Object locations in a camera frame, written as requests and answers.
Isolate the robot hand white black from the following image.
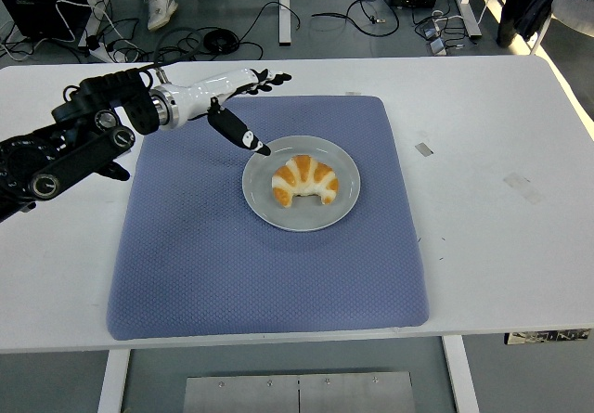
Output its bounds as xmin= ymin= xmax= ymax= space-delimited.
xmin=171 ymin=68 xmax=293 ymax=157

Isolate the croissant bread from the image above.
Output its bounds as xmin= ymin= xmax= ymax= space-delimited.
xmin=271 ymin=154 xmax=341 ymax=209

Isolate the grey round plate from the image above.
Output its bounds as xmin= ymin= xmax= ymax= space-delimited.
xmin=241 ymin=135 xmax=362 ymax=233

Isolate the person's leg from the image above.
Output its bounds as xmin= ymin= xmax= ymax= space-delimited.
xmin=136 ymin=0 xmax=180 ymax=32

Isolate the white power strip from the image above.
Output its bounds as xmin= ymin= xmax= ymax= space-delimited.
xmin=87 ymin=44 xmax=127 ymax=64

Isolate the blue quilted mat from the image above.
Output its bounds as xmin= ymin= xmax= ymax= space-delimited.
xmin=106 ymin=96 xmax=431 ymax=342

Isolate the black computer tower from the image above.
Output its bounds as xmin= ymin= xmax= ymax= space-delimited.
xmin=0 ymin=0 xmax=90 ymax=43

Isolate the white table leg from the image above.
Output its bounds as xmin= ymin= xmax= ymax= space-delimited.
xmin=441 ymin=336 xmax=481 ymax=413
xmin=96 ymin=348 xmax=133 ymax=413

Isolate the black jacket on chair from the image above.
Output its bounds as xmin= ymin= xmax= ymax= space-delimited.
xmin=496 ymin=0 xmax=594 ymax=48

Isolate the black round cable coil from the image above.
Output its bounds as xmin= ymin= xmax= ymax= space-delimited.
xmin=202 ymin=29 xmax=243 ymax=56

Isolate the white desk post with foot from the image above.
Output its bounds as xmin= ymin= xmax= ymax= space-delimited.
xmin=278 ymin=0 xmax=295 ymax=46

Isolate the long black floor cable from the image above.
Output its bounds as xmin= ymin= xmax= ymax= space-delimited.
xmin=311 ymin=0 xmax=401 ymax=38

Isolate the white desk frame leg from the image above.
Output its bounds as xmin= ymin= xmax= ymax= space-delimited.
xmin=446 ymin=0 xmax=484 ymax=41

